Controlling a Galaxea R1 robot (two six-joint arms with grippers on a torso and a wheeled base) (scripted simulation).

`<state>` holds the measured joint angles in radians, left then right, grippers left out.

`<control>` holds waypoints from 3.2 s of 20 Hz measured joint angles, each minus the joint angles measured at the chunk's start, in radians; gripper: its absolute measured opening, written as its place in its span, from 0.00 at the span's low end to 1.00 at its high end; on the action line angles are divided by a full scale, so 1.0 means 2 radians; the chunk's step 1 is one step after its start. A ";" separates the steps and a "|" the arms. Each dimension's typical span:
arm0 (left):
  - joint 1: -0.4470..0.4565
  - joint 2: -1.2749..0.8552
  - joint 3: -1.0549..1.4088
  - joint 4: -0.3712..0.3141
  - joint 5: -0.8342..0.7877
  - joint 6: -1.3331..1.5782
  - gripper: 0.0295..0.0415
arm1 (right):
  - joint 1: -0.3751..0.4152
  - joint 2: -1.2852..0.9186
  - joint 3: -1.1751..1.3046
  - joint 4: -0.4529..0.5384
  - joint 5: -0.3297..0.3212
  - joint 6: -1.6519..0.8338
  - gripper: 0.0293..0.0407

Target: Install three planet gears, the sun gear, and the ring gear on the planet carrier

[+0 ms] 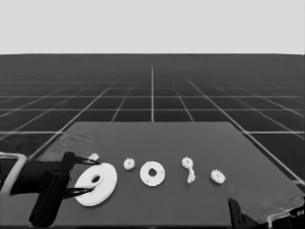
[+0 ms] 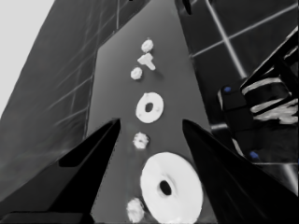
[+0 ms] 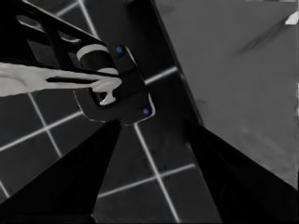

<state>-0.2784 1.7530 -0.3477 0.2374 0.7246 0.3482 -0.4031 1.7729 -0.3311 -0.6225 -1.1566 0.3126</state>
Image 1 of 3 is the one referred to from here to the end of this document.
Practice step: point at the large thick white disc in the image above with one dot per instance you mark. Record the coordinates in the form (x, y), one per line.
(105, 191)

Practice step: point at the larger white gear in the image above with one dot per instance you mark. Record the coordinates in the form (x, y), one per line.
(213, 175)

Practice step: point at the small white T-shaped piece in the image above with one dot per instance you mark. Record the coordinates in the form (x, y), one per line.
(190, 176)

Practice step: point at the white round carrier with pins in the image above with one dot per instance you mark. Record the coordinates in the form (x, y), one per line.
(158, 181)

